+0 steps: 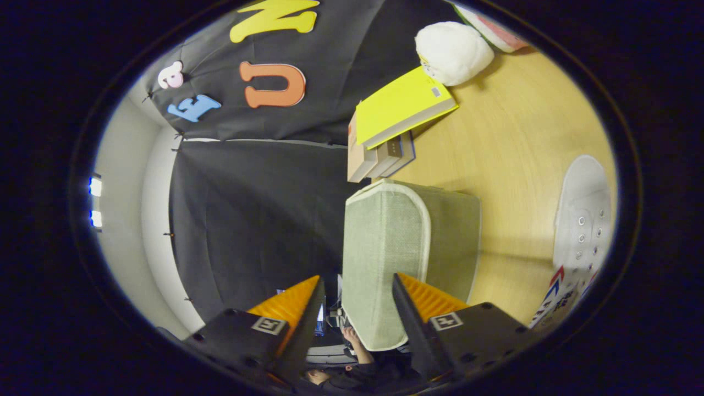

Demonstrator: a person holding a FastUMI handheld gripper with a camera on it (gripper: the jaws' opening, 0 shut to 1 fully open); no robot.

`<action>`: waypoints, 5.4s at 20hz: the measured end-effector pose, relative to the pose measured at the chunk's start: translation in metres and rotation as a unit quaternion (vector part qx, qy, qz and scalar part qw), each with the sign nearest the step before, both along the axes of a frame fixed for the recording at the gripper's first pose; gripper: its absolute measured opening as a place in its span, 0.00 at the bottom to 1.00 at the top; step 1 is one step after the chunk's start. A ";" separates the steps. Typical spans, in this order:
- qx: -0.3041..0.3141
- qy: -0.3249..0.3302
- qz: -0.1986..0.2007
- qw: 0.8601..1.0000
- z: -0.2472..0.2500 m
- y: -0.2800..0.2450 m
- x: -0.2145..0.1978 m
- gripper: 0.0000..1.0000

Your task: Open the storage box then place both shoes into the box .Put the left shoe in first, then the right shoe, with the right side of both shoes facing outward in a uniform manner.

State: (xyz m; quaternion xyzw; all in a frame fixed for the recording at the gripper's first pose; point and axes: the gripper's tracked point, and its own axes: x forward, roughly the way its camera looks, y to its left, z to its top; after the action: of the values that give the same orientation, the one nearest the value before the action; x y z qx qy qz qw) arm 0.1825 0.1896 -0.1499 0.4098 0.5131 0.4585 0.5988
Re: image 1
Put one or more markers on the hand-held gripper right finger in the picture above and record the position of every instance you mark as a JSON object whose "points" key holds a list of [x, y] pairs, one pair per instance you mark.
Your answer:
{"points": [[410, 324]]}

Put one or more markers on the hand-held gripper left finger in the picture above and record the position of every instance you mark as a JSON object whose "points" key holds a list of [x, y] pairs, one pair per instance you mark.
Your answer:
{"points": [[308, 341]]}

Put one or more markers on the green fabric storage box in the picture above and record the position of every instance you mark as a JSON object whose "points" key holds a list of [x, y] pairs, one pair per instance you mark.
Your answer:
{"points": [[385, 247]]}

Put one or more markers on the white shoe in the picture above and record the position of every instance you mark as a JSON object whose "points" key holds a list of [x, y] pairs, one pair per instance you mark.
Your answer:
{"points": [[583, 203]]}

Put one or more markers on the computer monitor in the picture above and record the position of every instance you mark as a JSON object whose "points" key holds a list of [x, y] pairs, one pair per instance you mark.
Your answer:
{"points": [[319, 324]]}

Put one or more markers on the tan book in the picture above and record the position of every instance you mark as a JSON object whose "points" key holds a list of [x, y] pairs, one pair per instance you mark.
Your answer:
{"points": [[357, 162]]}

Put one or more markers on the yellow book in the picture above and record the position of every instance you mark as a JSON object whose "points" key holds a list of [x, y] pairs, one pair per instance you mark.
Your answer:
{"points": [[401, 104]]}

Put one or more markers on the long ceiling light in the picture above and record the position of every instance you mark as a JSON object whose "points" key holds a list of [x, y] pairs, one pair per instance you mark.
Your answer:
{"points": [[95, 187]]}

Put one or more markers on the white plush toy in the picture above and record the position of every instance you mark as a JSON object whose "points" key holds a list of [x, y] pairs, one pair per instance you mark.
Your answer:
{"points": [[454, 52]]}

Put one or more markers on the watermelon slice plush toy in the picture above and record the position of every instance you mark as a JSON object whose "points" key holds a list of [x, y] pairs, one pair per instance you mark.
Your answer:
{"points": [[495, 33]]}

